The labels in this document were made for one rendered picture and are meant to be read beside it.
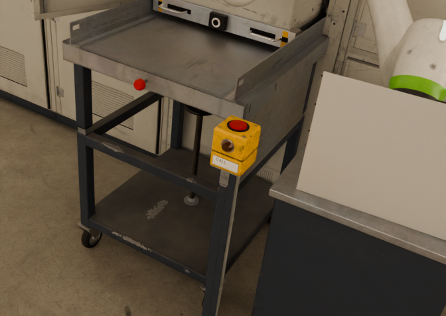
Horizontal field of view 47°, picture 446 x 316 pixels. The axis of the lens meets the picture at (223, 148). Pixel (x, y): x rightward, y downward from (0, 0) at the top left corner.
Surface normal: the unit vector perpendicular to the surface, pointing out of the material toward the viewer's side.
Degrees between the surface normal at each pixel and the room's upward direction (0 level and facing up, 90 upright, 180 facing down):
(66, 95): 90
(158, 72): 0
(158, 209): 0
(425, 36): 49
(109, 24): 90
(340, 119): 90
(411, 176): 90
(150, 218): 0
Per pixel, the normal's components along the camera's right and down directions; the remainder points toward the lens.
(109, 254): 0.11, -0.84
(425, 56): -0.35, -0.28
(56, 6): 0.69, 0.45
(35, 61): -0.48, 0.42
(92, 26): 0.87, 0.34
